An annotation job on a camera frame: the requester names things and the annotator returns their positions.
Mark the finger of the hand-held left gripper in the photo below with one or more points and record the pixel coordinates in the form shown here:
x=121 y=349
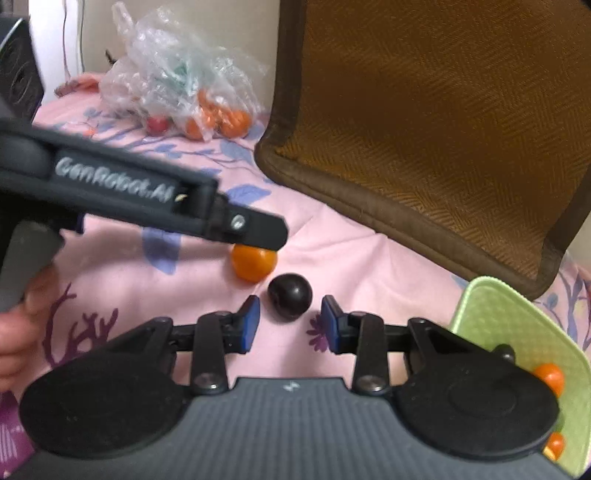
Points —
x=258 y=230

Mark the small orange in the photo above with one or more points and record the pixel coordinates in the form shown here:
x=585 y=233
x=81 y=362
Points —
x=550 y=376
x=555 y=445
x=254 y=265

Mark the bagged orange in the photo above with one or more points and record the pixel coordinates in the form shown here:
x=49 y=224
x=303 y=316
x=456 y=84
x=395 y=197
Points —
x=194 y=129
x=207 y=108
x=236 y=123

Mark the black speaker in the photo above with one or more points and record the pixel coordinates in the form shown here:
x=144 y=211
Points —
x=18 y=74

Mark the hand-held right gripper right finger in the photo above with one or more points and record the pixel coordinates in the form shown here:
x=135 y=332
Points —
x=330 y=323

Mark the bagged red fruit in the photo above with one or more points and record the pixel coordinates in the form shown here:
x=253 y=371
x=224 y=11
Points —
x=157 y=123

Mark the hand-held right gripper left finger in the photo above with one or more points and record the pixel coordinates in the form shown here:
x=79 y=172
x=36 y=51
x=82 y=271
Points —
x=251 y=323

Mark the green plastic basin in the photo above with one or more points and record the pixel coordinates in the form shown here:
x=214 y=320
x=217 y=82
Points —
x=517 y=318

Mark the dark round plum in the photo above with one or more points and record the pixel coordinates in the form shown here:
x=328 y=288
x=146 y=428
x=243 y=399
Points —
x=290 y=296

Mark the person's left hand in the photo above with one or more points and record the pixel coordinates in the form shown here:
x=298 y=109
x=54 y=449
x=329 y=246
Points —
x=23 y=341

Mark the clear plastic bag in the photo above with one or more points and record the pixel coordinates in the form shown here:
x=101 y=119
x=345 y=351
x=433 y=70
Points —
x=171 y=64

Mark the brown woven seat cushion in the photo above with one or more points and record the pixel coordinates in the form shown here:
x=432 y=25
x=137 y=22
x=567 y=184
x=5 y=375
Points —
x=438 y=115

